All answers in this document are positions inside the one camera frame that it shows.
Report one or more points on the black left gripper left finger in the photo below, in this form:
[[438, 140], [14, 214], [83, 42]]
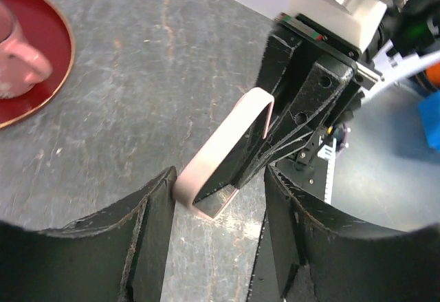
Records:
[[116, 254]]

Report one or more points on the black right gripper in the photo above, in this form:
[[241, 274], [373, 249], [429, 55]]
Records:
[[314, 77]]

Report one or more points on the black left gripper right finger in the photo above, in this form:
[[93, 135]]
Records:
[[311, 251]]

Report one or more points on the pink-cased smartphone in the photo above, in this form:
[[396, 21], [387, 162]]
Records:
[[197, 172]]

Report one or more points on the pink patterned mug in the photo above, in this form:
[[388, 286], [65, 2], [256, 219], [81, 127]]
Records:
[[22, 65]]

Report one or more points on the red oval lacquer tray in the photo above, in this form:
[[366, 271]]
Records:
[[48, 30]]

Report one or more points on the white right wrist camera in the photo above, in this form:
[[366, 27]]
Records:
[[354, 21]]

